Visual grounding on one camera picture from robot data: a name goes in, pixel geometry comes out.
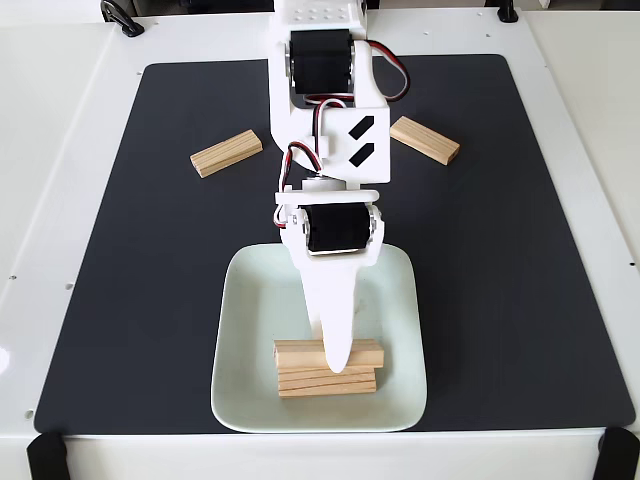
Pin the grooved wooden block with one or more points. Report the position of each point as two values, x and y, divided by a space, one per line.
226 153
325 387
295 355
430 142

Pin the pale green square plate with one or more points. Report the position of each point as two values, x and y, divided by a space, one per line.
250 310

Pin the black table clamp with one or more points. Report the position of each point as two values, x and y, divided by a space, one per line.
122 19
507 11

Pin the black rubber mat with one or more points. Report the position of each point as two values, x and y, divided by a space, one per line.
150 250

